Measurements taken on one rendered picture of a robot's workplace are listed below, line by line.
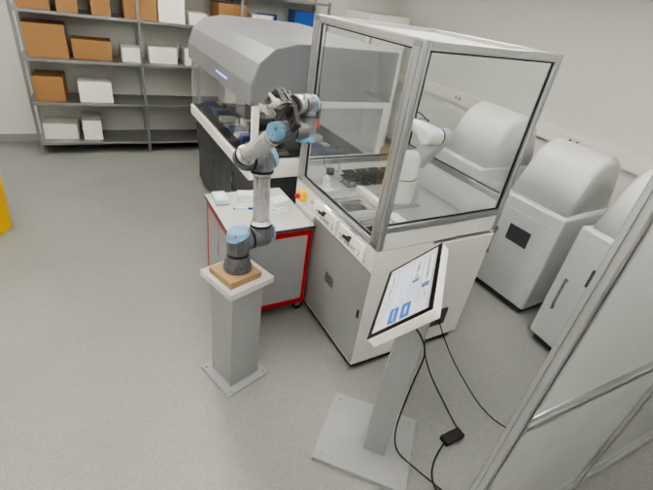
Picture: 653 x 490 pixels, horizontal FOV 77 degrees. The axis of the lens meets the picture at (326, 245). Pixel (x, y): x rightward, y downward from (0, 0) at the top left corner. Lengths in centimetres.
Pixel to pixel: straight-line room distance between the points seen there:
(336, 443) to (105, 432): 122
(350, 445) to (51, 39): 510
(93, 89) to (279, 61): 325
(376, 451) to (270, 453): 56
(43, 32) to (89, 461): 453
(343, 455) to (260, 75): 241
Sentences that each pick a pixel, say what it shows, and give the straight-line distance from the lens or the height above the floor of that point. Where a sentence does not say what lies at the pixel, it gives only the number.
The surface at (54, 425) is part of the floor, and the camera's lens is 274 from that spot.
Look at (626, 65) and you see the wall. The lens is 502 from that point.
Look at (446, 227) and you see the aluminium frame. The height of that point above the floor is 102.
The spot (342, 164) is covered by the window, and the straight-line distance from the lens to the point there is 248.
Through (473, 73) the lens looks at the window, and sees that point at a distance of 220.
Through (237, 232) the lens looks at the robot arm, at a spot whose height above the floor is 102.
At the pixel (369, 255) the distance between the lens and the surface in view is 231.
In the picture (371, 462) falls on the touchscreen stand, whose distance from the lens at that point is 247.
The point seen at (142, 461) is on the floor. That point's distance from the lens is 250.
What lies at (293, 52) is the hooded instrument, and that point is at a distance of 312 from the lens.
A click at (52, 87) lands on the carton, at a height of 77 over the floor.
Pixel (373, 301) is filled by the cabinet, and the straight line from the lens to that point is 250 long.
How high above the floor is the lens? 210
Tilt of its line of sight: 31 degrees down
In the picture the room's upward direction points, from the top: 9 degrees clockwise
